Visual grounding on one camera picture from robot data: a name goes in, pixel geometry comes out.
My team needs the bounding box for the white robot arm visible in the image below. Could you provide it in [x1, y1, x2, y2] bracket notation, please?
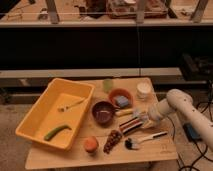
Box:
[141, 89, 213, 151]

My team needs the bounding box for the black cable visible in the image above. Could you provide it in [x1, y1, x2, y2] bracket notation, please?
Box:
[166, 101, 213, 171]

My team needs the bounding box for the blue sponge block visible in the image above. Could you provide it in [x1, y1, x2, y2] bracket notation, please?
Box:
[115, 96, 129, 108]

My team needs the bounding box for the white handled black brush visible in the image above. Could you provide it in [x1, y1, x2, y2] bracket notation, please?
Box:
[124, 131, 168, 150]

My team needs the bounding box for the white paper cup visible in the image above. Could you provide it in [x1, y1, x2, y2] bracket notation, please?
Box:
[137, 83, 151, 99]

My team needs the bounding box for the orange bowl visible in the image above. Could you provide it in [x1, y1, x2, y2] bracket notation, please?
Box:
[108, 88, 133, 108]

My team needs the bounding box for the yellow plastic bin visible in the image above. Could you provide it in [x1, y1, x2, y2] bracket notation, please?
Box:
[16, 78, 94, 150]

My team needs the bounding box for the brown grape bunch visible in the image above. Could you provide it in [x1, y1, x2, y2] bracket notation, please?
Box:
[103, 130, 122, 154]

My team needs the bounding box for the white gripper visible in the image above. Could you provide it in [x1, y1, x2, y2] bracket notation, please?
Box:
[133, 106, 162, 129]

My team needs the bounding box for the orange fruit toy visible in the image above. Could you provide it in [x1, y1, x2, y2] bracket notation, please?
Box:
[83, 136, 99, 153]

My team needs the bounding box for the green chili pepper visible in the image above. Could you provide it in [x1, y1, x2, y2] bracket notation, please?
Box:
[44, 125, 72, 141]

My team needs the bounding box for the wooden table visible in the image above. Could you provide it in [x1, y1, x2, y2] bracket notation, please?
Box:
[25, 77, 177, 170]

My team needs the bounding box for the small green cup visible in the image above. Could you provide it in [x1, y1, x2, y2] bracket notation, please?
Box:
[103, 79, 113, 93]

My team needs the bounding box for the dark brown bowl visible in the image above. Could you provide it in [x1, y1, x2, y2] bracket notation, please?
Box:
[92, 101, 115, 126]

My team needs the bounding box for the black box device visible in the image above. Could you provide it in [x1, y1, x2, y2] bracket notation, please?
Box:
[183, 123, 201, 141]

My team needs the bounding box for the striped eraser block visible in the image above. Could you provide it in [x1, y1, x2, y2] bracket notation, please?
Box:
[119, 117, 143, 135]

